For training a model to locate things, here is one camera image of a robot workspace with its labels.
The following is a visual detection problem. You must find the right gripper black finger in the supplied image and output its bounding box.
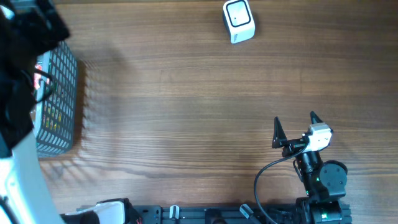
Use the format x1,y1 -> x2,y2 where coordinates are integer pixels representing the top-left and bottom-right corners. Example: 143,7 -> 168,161
272,116 -> 287,149
310,111 -> 323,124

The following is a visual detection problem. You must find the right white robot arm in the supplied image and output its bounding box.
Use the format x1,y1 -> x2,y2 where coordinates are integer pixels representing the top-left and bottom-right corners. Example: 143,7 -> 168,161
272,111 -> 352,223

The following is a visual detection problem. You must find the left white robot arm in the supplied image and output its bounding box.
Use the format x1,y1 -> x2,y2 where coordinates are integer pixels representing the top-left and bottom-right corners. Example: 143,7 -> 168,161
1,1 -> 70,223

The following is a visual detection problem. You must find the white barcode scanner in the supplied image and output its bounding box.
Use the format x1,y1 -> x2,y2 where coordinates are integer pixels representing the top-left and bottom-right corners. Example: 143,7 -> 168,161
223,0 -> 256,44

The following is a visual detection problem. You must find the grey plastic mesh basket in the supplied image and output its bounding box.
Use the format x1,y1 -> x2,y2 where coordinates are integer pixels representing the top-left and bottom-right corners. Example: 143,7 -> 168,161
30,42 -> 78,157

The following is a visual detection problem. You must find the right black camera cable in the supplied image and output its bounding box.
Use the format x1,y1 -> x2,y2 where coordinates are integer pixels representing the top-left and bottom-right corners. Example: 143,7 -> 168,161
253,142 -> 309,224

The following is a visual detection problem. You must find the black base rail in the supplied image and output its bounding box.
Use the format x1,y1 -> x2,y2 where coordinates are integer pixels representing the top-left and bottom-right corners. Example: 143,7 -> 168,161
60,197 -> 353,224

